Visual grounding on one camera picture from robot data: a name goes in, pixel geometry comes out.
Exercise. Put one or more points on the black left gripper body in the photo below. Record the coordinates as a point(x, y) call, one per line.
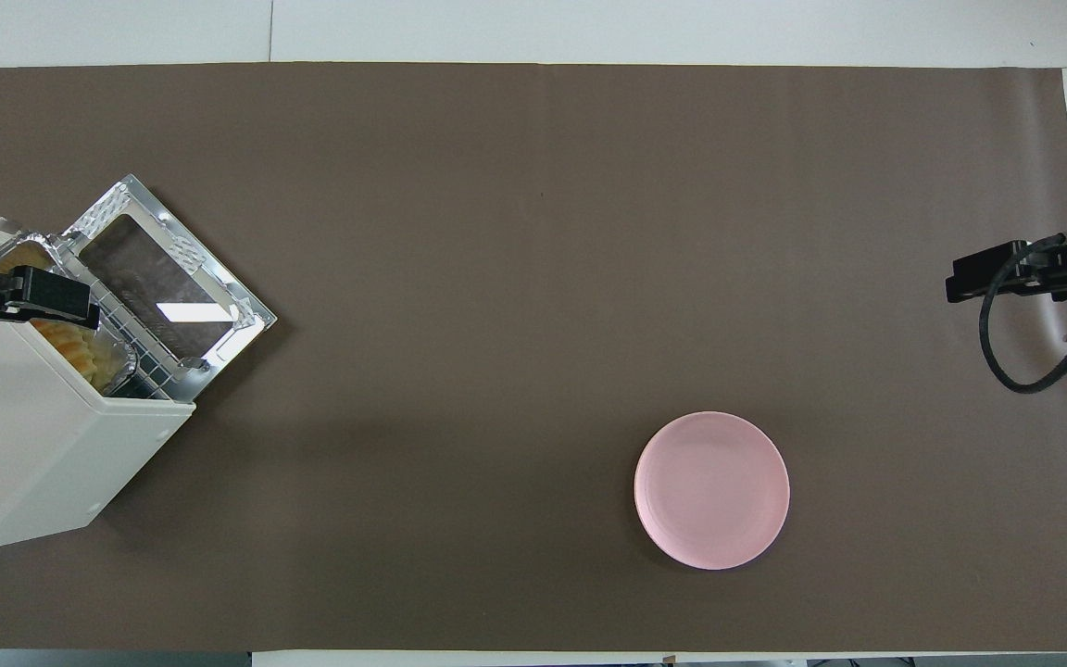
point(43, 295)

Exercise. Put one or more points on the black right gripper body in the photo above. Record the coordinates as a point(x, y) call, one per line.
point(1006, 269)

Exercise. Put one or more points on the yellow sliced bread loaf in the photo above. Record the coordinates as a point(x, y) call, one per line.
point(75, 347)

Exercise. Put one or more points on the aluminium foil tray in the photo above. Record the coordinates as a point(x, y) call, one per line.
point(122, 367)

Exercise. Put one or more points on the glass oven door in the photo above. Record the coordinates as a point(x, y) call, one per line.
point(163, 278)

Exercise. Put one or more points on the white toaster oven body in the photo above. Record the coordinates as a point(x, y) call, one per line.
point(24, 445)

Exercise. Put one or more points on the pink round plate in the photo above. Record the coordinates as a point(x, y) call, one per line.
point(711, 491)

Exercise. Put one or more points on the brown table mat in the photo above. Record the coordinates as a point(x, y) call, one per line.
point(533, 232)

